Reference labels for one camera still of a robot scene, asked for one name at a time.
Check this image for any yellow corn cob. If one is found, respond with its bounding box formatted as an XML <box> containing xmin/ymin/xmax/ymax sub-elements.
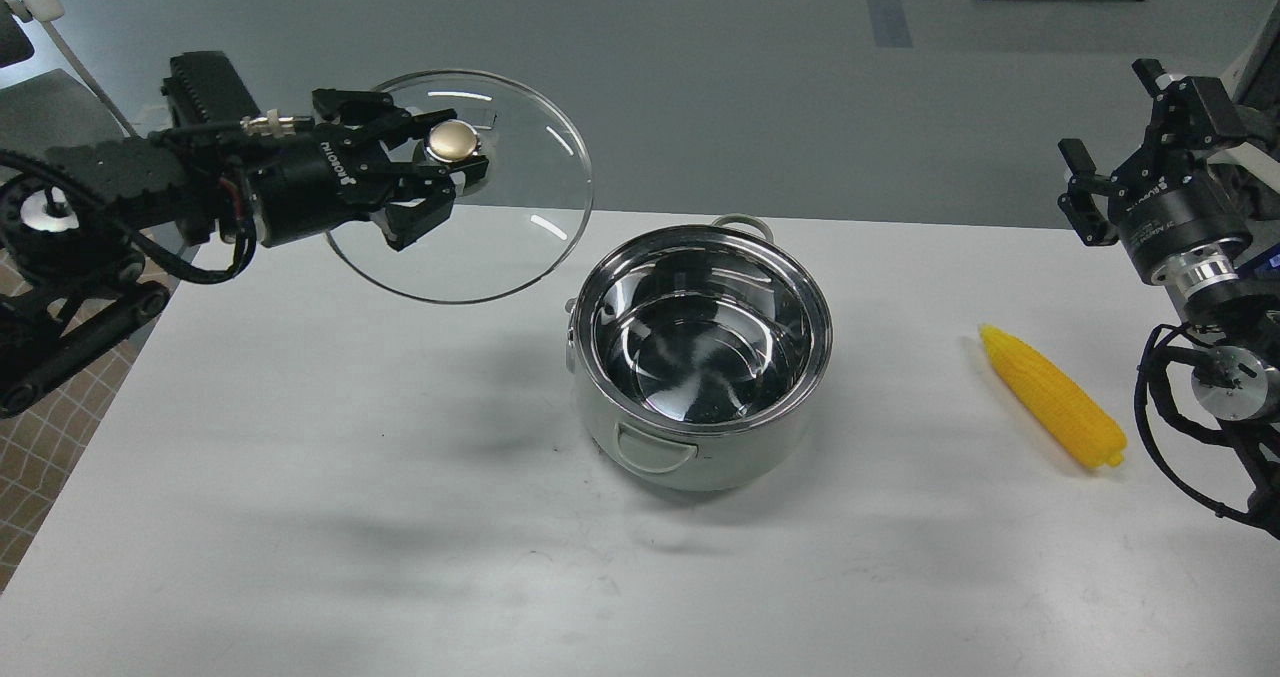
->
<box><xmin>978</xmin><ymin>323</ymin><xmax>1128</xmax><ymax>468</ymax></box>

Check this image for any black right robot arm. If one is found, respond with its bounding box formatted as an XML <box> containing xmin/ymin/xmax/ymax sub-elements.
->
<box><xmin>1057</xmin><ymin>58</ymin><xmax>1279</xmax><ymax>536</ymax></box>

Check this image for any grey office chair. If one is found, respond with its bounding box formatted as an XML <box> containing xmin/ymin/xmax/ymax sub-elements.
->
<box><xmin>3</xmin><ymin>0</ymin><xmax>138</xmax><ymax>152</ymax></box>

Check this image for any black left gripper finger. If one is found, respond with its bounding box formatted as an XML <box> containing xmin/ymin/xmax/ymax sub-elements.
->
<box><xmin>371</xmin><ymin>156</ymin><xmax>490</xmax><ymax>252</ymax></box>
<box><xmin>312</xmin><ymin>88</ymin><xmax>460</xmax><ymax>157</ymax></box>

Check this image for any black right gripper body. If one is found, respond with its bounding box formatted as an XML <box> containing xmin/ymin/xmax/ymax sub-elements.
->
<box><xmin>1108</xmin><ymin>165</ymin><xmax>1253</xmax><ymax>285</ymax></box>

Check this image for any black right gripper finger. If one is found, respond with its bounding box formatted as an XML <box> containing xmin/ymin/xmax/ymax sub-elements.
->
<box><xmin>1059</xmin><ymin>138</ymin><xmax>1121</xmax><ymax>247</ymax></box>
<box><xmin>1111</xmin><ymin>58</ymin><xmax>1249</xmax><ymax>189</ymax></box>

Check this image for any glass pot lid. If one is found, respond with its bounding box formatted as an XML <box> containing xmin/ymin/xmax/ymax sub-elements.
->
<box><xmin>326</xmin><ymin>68</ymin><xmax>594</xmax><ymax>305</ymax></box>

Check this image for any beige checkered cloth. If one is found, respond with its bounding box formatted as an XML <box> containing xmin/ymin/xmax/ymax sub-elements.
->
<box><xmin>0</xmin><ymin>247</ymin><xmax>141</xmax><ymax>593</ymax></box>

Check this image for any pale green steel pot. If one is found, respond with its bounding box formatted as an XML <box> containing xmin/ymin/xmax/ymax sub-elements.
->
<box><xmin>566</xmin><ymin>215</ymin><xmax>835</xmax><ymax>493</ymax></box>

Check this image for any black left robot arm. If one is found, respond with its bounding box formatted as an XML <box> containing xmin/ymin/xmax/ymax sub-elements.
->
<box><xmin>3</xmin><ymin>51</ymin><xmax>489</xmax><ymax>418</ymax></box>

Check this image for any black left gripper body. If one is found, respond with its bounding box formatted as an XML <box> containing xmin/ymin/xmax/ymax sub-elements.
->
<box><xmin>250</xmin><ymin>125</ymin><xmax>393</xmax><ymax>247</ymax></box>

